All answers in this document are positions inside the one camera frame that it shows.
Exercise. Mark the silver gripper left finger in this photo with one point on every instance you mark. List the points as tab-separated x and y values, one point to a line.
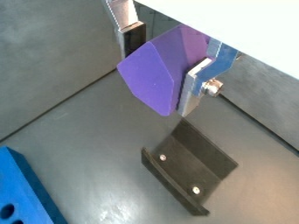
129	28

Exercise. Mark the purple three-prong object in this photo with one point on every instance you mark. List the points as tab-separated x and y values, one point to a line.
153	68

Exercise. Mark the blue shape-sorter block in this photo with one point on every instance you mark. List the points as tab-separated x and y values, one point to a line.
25	203

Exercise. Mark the black curved fixture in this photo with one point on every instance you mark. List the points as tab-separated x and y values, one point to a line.
189	165

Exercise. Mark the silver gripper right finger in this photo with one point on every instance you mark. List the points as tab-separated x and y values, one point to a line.
200	81

